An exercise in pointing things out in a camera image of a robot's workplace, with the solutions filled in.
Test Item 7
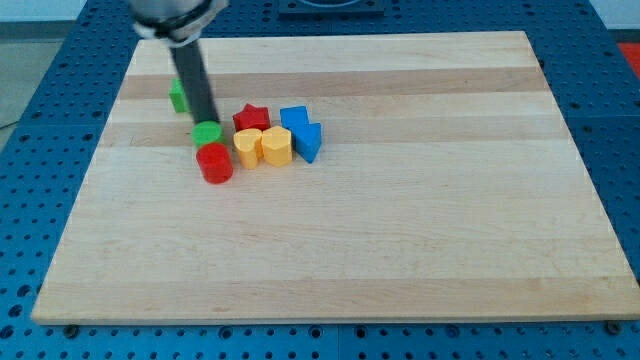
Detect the green cylinder block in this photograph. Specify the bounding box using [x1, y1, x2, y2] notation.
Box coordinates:
[191, 121, 224, 148]

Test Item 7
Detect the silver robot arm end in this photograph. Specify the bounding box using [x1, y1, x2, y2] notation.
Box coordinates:
[127, 0, 229, 48]

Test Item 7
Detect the blue arrow block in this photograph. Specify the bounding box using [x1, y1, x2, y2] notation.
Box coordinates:
[280, 106, 322, 163]

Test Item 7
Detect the yellow pentagon block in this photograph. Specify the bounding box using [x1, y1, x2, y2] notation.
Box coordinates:
[261, 126, 293, 167]

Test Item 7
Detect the yellow heart block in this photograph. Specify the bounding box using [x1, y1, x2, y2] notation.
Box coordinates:
[233, 128, 263, 169]

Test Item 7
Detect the red star block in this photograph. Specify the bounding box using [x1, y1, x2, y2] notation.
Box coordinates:
[232, 103, 271, 132]

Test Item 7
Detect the red cylinder block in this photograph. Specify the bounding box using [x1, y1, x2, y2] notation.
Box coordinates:
[196, 142, 234, 184]

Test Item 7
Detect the wooden board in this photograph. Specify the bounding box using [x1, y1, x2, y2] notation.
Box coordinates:
[32, 31, 639, 325]

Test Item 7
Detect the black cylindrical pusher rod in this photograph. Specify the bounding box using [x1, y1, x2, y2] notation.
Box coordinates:
[170, 40, 220, 124]

